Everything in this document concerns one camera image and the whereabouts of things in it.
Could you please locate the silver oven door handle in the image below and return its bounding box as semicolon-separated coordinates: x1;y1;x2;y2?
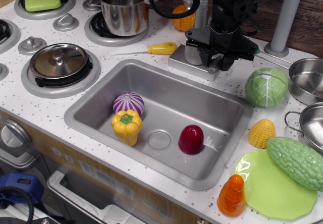
47;171;127;223

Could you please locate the yellow toy corn piece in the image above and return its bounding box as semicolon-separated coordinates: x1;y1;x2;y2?
248;119;276;149

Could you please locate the silver stove knob upper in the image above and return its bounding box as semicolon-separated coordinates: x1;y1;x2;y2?
53;13;79;31

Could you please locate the green toy cabbage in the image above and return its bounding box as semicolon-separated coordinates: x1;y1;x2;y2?
245;68;289;108

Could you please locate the front stove burner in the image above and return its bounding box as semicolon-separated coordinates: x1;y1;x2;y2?
21;50;100;99

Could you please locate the silver stove knob lower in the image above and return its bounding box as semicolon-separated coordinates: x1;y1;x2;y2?
18;36;47;55

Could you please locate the black cable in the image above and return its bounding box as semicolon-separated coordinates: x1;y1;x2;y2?
0;186;35;224

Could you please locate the stove burner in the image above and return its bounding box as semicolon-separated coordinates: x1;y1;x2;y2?
1;19;20;54
14;0;76;20
84;12;149;47
21;50;100;99

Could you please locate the back right stove burner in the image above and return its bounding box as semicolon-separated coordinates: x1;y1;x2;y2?
84;12;149;47

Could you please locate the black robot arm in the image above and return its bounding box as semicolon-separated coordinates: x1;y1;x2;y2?
148;0;259;71

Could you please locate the silver stove knob edge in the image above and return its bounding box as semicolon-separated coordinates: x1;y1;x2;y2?
0;64;9;80

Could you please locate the silver toy faucet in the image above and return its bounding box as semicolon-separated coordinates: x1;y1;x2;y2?
168;0;220;82

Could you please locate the dark red toy beet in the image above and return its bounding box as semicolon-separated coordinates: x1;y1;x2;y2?
178;125;204;155

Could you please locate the blue clamp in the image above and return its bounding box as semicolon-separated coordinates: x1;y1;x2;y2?
1;172;44;204

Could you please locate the back left stove burner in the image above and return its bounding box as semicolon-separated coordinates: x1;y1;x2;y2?
14;0;76;20

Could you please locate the silver stove knob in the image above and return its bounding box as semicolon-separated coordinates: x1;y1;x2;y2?
82;0;101;12
18;36;47;55
53;13;79;31

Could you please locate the steel saucepan with handle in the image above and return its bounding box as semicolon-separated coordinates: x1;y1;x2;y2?
255;51;322;105

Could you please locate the silver stove knob back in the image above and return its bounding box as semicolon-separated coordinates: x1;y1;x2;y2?
82;0;101;12

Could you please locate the purple striped toy onion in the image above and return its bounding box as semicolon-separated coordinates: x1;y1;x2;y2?
113;92;145;116

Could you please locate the grey support pole right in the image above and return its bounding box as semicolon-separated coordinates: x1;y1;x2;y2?
264;0;300;58

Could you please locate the orange toy pumpkin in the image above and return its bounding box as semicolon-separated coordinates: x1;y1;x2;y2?
171;5;195;31

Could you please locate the tall steel pot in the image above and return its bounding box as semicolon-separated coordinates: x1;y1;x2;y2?
100;0;149;36

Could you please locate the silver faucet lever handle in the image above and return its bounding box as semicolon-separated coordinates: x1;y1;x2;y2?
207;54;223;74

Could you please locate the yellow toy bell pepper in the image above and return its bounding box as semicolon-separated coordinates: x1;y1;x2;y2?
111;109;142;146

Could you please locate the steel pot lid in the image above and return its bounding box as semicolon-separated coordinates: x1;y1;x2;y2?
29;43;88;79

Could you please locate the green toy bitter gourd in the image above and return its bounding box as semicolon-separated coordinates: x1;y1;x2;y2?
266;137;322;192

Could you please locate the yellow handled toy knife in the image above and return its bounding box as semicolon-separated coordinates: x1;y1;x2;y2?
108;42;177;55

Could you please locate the silver toy sink basin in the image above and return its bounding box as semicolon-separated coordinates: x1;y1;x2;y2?
64;60;253;191

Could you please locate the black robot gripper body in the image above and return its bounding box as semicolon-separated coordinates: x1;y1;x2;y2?
185;26;258;61

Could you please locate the silver front dial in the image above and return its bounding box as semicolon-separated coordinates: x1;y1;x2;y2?
1;119;32;157

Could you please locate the far left stove burner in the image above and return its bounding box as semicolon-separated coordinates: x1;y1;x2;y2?
1;19;20;54

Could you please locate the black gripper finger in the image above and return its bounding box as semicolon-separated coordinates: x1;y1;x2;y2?
198;46;218;67
221;55;237;71

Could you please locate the steel pan lower right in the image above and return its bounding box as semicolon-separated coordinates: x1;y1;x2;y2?
284;102;322;155

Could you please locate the orange toy carrot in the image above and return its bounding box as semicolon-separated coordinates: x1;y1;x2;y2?
217;175;245;217

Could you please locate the light green toy plate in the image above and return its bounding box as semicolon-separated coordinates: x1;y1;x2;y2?
234;149;318;220

